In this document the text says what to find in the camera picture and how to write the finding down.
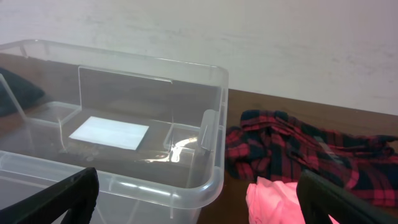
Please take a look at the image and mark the pink folded garment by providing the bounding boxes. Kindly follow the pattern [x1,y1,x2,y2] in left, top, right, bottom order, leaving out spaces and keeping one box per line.
[245,176,340,224]

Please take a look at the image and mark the white paper label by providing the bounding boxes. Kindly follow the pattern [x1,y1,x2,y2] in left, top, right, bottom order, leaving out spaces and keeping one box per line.
[69,116,149,151]

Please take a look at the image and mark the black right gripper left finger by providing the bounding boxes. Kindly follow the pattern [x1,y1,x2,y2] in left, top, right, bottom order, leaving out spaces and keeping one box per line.
[1,167,100,224]

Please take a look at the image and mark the large black garment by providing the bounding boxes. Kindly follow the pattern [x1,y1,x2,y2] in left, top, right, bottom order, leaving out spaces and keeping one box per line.
[1,68,45,117]

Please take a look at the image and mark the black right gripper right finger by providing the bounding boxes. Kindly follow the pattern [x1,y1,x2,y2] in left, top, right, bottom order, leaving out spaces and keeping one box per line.
[296,170,397,224]

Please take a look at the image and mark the red plaid flannel shirt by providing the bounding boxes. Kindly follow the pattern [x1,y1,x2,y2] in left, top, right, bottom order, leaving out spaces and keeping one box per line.
[225,110,397,207]

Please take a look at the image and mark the clear plastic storage bin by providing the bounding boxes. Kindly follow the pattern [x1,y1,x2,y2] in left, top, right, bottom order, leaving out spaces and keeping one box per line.
[1,40,228,223]

